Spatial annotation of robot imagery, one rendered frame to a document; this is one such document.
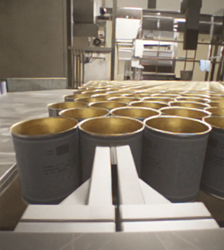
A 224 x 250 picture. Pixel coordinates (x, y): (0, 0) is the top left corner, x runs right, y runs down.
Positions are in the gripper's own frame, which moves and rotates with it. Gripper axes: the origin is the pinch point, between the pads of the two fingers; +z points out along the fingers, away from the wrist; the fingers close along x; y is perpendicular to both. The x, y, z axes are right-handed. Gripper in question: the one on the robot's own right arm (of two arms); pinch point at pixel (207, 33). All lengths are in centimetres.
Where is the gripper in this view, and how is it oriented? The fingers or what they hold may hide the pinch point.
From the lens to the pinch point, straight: 37.8
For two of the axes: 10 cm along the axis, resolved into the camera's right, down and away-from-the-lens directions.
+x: 0.4, 2.8, -9.6
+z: 0.0, 9.6, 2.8
